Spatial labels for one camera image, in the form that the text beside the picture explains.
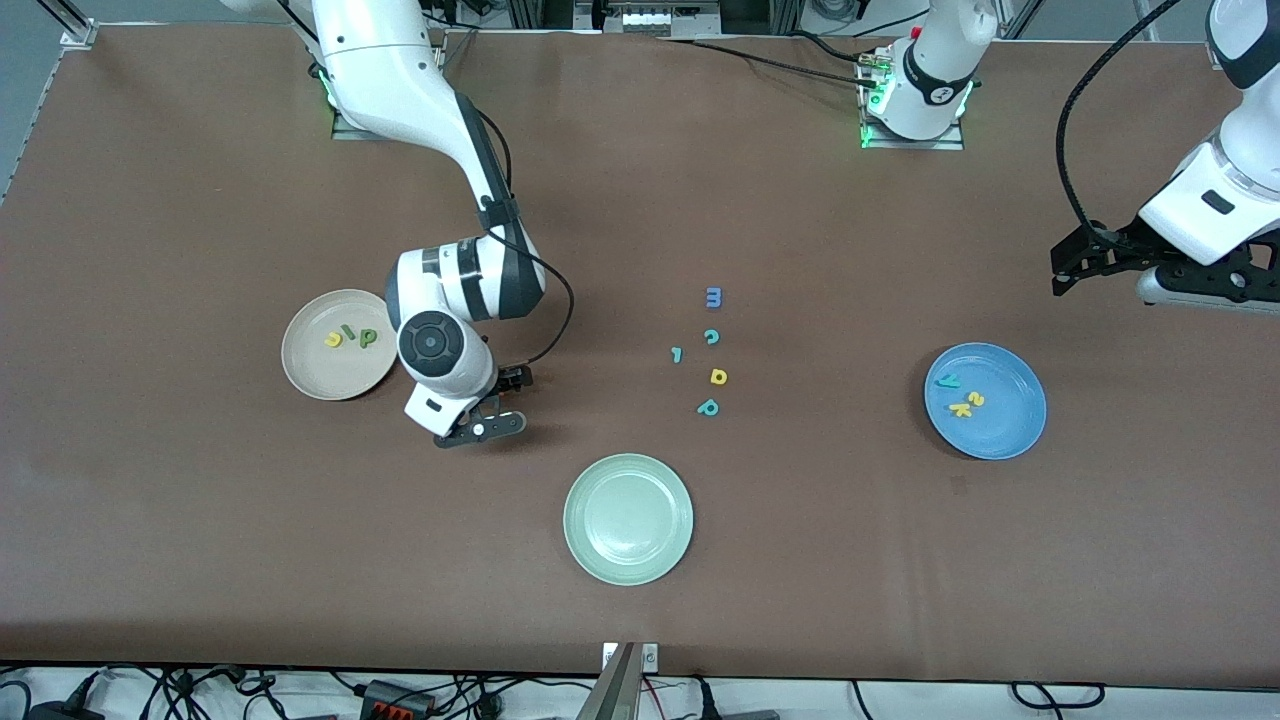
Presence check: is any blue plate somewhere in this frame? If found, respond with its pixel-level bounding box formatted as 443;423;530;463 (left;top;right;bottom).
923;342;1048;461

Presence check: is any pale green plate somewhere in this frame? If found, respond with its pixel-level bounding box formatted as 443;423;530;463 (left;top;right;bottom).
563;453;694;587

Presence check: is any beige brown plate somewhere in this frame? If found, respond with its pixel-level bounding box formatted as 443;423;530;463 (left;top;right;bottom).
281;289;401;402

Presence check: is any grey metal beam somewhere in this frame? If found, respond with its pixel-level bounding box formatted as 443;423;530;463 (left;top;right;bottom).
574;642;642;720

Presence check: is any black orange power strip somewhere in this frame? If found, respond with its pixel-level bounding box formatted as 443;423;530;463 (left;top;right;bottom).
358;679;438;720

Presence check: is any grey terminal block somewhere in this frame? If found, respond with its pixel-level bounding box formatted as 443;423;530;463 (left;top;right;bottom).
598;0;723;37

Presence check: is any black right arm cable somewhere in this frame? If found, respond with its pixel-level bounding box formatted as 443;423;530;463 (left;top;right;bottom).
440;90;577;373

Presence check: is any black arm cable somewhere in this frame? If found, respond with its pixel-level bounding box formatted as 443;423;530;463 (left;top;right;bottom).
440;90;577;373
1056;0;1188;247

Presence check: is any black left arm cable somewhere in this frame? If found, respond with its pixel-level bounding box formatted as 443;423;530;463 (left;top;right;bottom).
1056;0;1188;247

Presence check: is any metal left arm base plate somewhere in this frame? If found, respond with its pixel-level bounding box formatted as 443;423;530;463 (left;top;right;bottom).
860;50;967;152

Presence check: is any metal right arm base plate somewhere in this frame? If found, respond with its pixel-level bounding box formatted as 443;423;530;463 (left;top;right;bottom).
331;100;441;142

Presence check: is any thick black table cable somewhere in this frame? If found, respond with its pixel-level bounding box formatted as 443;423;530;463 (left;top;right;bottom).
788;30;881;67

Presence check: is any thin black table cable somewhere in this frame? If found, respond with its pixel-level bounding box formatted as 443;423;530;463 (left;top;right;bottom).
655;35;883;91

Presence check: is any black looped floor cable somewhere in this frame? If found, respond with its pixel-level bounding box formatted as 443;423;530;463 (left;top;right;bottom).
1008;681;1108;714

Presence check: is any aluminium corner bracket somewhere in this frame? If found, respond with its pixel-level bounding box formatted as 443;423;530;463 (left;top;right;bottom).
40;0;99;49

